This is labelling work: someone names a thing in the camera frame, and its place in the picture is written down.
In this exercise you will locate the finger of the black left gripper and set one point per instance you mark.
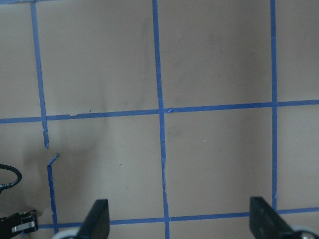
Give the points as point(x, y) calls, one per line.
point(18, 223)

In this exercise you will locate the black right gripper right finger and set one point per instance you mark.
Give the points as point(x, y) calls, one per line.
point(265, 222)

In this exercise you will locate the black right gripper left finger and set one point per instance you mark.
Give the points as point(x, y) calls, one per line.
point(97, 222)

